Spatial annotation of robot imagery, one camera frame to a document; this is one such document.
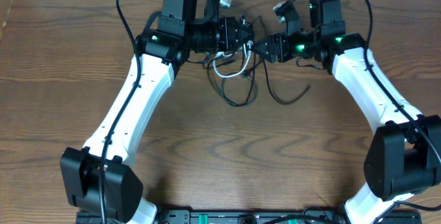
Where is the white cable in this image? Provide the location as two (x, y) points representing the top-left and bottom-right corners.
(212, 17), (252, 79)

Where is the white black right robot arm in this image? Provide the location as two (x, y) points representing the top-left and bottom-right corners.
(253, 0), (440, 223)

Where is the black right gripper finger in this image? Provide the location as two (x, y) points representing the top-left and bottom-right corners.
(253, 35), (274, 49)
(252, 46), (278, 63)

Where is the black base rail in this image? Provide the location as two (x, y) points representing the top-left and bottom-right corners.
(74, 208), (422, 224)

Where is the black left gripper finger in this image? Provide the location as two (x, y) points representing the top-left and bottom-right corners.
(238, 20), (254, 35)
(239, 32), (255, 49)

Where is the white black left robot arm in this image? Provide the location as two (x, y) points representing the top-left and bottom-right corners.
(60, 0), (254, 223)

